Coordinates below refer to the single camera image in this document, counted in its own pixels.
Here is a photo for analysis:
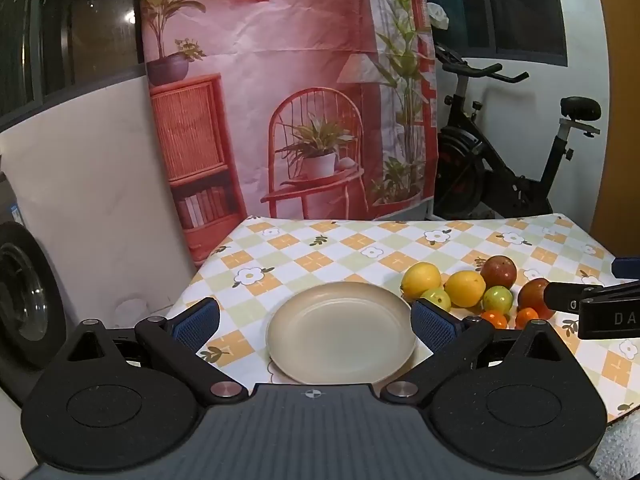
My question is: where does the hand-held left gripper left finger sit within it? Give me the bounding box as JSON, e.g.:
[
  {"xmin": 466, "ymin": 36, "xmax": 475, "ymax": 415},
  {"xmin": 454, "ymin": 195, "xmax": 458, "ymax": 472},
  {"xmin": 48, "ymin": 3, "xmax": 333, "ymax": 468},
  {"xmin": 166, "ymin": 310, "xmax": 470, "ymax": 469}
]
[{"xmin": 62, "ymin": 297, "xmax": 249, "ymax": 407}]

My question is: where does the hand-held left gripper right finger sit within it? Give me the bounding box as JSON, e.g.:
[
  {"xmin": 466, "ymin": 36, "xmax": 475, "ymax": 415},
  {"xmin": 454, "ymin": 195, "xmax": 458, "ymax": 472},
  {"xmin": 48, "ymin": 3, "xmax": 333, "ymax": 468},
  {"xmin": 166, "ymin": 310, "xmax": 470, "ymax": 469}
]
[{"xmin": 381, "ymin": 297, "xmax": 568, "ymax": 407}]

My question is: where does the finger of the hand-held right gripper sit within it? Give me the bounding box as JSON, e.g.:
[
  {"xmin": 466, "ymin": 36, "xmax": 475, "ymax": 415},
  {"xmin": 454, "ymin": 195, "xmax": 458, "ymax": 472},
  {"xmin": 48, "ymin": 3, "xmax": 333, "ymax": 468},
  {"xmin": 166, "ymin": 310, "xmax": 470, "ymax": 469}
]
[
  {"xmin": 544, "ymin": 281, "xmax": 608, "ymax": 312},
  {"xmin": 611, "ymin": 257, "xmax": 640, "ymax": 279}
]

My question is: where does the green apple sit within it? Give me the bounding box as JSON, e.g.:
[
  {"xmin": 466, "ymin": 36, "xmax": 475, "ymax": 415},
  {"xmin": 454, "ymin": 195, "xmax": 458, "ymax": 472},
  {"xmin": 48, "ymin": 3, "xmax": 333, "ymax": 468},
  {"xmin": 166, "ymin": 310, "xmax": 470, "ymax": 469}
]
[
  {"xmin": 482, "ymin": 285, "xmax": 515, "ymax": 315},
  {"xmin": 419, "ymin": 287, "xmax": 452, "ymax": 312}
]

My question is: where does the red apple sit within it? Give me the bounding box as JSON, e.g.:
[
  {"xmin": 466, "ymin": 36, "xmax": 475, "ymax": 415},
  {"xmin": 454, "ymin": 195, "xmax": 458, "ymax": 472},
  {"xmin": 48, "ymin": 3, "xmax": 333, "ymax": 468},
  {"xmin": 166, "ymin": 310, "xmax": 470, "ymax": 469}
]
[
  {"xmin": 517, "ymin": 277, "xmax": 557, "ymax": 322},
  {"xmin": 480, "ymin": 255, "xmax": 517, "ymax": 289}
]

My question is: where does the yellow lemon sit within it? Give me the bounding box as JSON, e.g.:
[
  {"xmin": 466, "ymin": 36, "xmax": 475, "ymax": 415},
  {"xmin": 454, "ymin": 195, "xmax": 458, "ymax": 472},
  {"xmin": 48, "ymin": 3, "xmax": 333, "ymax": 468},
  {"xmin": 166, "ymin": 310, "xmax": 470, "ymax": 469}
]
[
  {"xmin": 400, "ymin": 262, "xmax": 443, "ymax": 301},
  {"xmin": 444, "ymin": 270, "xmax": 487, "ymax": 308}
]

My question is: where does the beige round plate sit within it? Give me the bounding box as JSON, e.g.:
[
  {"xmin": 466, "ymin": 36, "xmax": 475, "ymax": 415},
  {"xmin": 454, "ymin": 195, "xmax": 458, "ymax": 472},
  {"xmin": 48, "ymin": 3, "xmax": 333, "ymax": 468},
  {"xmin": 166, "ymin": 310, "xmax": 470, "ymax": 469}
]
[{"xmin": 265, "ymin": 281, "xmax": 418, "ymax": 386}]

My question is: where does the checkered flower tablecloth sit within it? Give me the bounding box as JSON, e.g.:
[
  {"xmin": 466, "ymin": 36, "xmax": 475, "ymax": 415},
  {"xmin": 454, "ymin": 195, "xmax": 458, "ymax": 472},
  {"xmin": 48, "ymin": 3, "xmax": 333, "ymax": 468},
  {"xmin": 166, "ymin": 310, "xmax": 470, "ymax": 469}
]
[{"xmin": 165, "ymin": 214, "xmax": 640, "ymax": 418}]

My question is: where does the white fluffy rug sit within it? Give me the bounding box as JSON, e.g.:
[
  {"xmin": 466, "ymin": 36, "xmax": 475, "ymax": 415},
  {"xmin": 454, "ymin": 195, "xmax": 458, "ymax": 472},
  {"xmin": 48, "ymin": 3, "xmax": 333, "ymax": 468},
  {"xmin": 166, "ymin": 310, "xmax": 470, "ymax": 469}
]
[{"xmin": 590, "ymin": 410, "xmax": 640, "ymax": 480}]

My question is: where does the brown wooden door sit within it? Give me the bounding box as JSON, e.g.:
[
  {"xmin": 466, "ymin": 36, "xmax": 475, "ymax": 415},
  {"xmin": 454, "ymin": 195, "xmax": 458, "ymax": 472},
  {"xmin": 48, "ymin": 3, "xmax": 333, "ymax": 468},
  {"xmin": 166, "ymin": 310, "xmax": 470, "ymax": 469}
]
[{"xmin": 592, "ymin": 0, "xmax": 640, "ymax": 256}]

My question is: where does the black exercise bike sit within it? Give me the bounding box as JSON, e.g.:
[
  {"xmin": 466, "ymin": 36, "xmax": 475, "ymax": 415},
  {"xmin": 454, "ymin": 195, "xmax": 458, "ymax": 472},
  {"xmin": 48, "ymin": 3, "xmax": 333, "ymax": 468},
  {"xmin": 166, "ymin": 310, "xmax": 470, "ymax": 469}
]
[{"xmin": 432, "ymin": 42, "xmax": 603, "ymax": 221}]

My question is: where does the grey washing machine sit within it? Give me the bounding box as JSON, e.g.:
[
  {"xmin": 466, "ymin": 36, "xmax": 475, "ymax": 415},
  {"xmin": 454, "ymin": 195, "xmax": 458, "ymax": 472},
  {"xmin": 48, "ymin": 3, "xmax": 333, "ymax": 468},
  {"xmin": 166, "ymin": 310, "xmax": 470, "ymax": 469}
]
[{"xmin": 0, "ymin": 170, "xmax": 68, "ymax": 406}]

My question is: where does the dark glass window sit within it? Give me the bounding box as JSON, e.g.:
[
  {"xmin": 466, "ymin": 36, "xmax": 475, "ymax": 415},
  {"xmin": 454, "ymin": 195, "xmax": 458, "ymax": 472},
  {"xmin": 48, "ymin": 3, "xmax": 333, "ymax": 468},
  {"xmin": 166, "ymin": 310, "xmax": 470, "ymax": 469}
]
[
  {"xmin": 422, "ymin": 0, "xmax": 568, "ymax": 67},
  {"xmin": 0, "ymin": 0, "xmax": 143, "ymax": 128}
]

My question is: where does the pink printed backdrop cloth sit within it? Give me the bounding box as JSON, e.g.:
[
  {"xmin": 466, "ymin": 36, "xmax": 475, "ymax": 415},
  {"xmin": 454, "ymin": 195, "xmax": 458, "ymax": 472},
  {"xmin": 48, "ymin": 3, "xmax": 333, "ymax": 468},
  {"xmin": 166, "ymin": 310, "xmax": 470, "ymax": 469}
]
[{"xmin": 137, "ymin": 0, "xmax": 440, "ymax": 268}]

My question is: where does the white crumpled object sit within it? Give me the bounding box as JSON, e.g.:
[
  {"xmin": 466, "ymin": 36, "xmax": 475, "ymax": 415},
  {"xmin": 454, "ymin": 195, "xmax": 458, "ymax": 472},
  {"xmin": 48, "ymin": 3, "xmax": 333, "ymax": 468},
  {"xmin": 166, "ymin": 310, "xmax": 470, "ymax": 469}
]
[{"xmin": 426, "ymin": 2, "xmax": 450, "ymax": 28}]

